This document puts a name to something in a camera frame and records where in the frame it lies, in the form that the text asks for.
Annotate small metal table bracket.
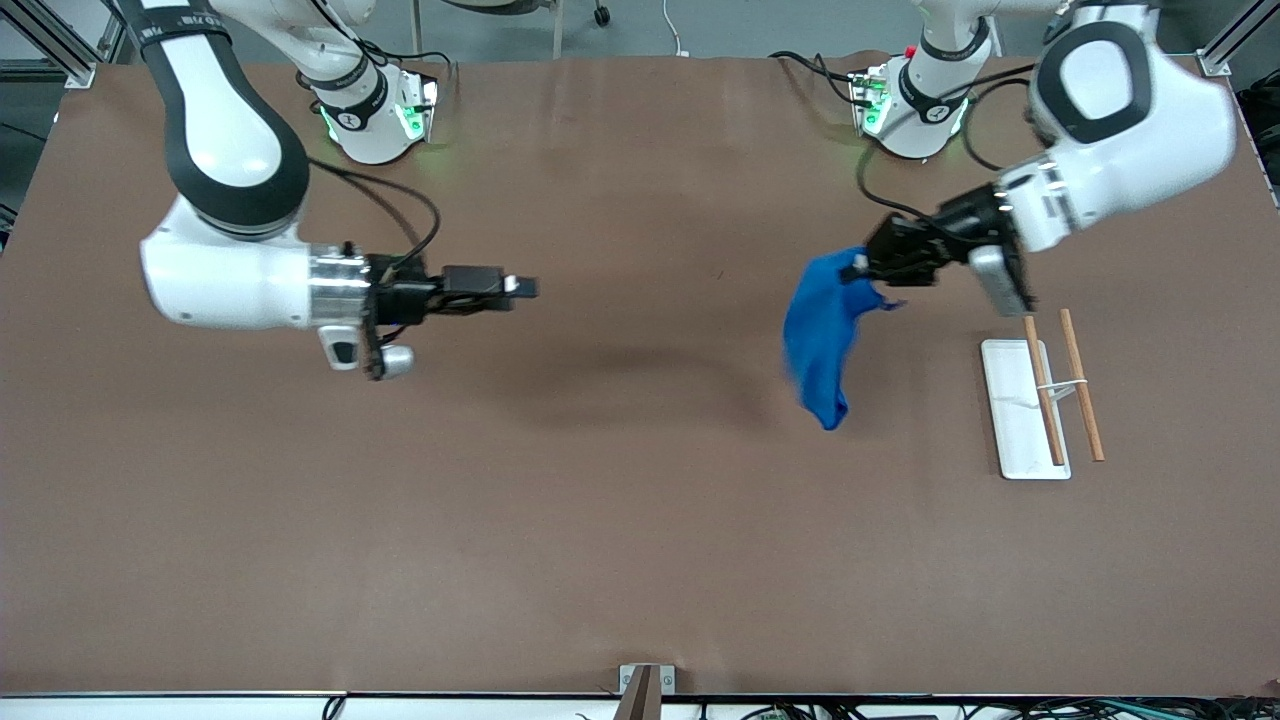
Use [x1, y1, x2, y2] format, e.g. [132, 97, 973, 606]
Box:
[618, 663, 677, 696]

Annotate brown camera pole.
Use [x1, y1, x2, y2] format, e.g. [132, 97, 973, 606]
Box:
[612, 665, 663, 720]

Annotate white towel rack wooden rods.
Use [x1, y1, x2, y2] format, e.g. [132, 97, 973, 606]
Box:
[980, 308, 1106, 481]

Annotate black base power cable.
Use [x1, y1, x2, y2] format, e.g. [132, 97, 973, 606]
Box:
[768, 50, 869, 107]

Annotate blue microfibre towel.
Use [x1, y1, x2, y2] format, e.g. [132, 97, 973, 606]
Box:
[782, 246, 907, 432]

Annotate grey aluminium frame post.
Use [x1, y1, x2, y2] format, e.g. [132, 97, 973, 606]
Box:
[0, 0, 98, 91]
[1197, 0, 1280, 79]
[95, 0, 128, 63]

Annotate office chair base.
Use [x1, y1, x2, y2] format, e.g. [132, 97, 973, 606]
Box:
[410, 0, 612, 61]

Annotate brown table cover sheet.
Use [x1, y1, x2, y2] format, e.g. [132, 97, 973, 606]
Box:
[0, 50, 1280, 698]

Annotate tangled cables under table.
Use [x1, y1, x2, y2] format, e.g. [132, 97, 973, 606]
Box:
[320, 696, 1280, 720]

